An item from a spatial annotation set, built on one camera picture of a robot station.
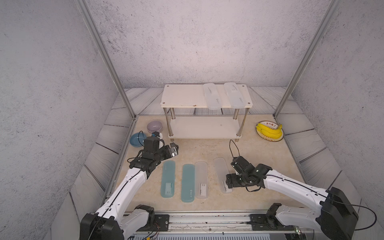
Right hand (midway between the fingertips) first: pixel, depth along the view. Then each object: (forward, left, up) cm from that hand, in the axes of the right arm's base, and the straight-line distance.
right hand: (233, 182), depth 81 cm
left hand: (+13, +32, +13) cm, 37 cm away
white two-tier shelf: (+37, +22, +29) cm, 52 cm away
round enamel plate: (+44, -35, -4) cm, 56 cm away
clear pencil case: (+3, +17, -5) cm, 18 cm away
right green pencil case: (+1, +25, -5) cm, 25 cm away
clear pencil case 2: (+9, +5, -5) cm, 11 cm away
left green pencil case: (+5, +37, -4) cm, 38 cm away
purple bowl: (+42, +52, -1) cm, 66 cm away
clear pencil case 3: (+36, -2, +29) cm, 47 cm away
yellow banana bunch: (+35, -32, -2) cm, 47 cm away
